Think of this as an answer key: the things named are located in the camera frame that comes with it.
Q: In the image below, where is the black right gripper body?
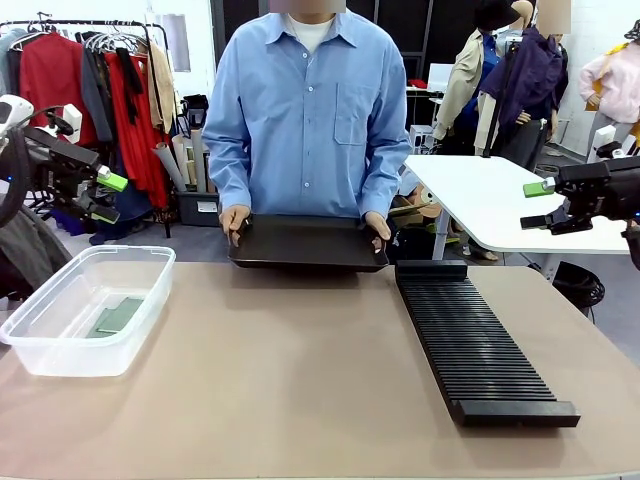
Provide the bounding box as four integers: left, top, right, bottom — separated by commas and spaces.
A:
554, 157, 640, 232

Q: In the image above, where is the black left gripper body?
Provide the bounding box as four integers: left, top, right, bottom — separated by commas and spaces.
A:
22, 128, 101, 212

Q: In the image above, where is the black plastic tray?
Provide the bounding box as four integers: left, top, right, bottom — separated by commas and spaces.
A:
227, 213, 391, 274

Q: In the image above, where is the person's left forearm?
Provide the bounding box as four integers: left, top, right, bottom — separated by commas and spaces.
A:
359, 134, 414, 219

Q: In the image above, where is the person's right forearm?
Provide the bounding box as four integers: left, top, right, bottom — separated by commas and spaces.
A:
202, 139, 254, 214

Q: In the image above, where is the person's right hand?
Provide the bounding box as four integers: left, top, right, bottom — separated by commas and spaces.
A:
218, 205, 251, 247

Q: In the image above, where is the person's left hand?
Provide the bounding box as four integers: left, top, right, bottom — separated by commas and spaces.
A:
360, 210, 392, 251

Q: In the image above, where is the navy blue hanging garment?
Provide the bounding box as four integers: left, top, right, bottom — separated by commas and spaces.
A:
117, 169, 154, 221

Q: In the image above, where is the red hanging dress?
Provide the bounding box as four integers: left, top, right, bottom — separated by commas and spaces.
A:
103, 49, 170, 209

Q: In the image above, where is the white table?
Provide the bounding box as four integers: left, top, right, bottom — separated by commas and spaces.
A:
403, 154, 632, 281

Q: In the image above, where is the grey paper roll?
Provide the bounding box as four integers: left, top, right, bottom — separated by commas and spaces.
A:
152, 141, 187, 193

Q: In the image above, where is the beige paper roll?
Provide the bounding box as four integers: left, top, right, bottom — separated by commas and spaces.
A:
172, 133, 197, 191

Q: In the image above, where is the dark grey hanging garment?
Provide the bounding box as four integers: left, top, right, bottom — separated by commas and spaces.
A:
81, 44, 115, 144

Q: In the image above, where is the red hanging shirt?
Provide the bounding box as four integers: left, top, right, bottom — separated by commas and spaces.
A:
19, 32, 99, 149

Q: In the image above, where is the olive paper roll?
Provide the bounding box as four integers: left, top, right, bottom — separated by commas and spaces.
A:
191, 128, 207, 194

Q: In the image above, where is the black storage crate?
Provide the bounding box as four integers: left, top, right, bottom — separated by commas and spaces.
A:
177, 191, 221, 228

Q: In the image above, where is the black tripod pole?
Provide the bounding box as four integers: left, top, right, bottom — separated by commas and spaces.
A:
482, 42, 519, 159

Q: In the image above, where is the pink hoodie mannequin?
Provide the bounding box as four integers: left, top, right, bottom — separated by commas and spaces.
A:
578, 19, 640, 156

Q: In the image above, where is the beige hanging garment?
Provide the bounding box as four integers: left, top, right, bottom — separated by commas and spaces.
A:
147, 42, 177, 135

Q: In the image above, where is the black office chair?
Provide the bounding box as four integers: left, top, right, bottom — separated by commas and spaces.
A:
179, 94, 209, 136

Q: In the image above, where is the purple jacket mannequin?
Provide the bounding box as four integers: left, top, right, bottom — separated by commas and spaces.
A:
479, 24, 570, 171

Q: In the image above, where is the light grey hanging garment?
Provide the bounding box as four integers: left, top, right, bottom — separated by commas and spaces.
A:
0, 27, 24, 99

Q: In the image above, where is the white computer case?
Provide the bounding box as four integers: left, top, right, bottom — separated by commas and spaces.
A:
408, 124, 435, 154

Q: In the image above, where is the beige trench coat mannequin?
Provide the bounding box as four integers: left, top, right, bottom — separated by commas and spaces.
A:
432, 0, 521, 156

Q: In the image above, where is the clear plastic box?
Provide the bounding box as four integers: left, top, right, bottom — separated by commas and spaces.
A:
0, 244, 177, 378

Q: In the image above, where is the black slotted PCB rack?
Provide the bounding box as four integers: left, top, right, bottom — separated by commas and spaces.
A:
394, 259, 582, 429

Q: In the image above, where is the black metal clothes rack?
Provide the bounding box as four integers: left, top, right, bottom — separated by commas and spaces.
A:
0, 19, 174, 239

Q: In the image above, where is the white board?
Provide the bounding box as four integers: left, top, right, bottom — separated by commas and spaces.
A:
428, 63, 456, 92

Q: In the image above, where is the person's blue shirt torso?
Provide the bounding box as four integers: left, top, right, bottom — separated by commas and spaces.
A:
202, 9, 414, 219

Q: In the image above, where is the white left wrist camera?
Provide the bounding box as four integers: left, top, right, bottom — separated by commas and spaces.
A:
44, 103, 84, 146

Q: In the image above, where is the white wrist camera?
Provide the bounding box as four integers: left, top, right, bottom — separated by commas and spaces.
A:
44, 103, 84, 146
593, 124, 626, 162

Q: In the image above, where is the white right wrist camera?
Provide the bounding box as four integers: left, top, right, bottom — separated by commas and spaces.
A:
593, 124, 626, 162

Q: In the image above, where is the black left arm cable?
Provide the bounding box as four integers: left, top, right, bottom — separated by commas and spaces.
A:
0, 104, 66, 229

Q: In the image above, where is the black cable bundle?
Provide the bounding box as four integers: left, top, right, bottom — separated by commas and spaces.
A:
552, 261, 606, 317

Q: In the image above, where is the black hanging strap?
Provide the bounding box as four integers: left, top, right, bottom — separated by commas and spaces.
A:
115, 47, 145, 126

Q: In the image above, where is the grey wall frame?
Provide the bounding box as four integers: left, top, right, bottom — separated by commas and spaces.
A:
159, 12, 192, 74

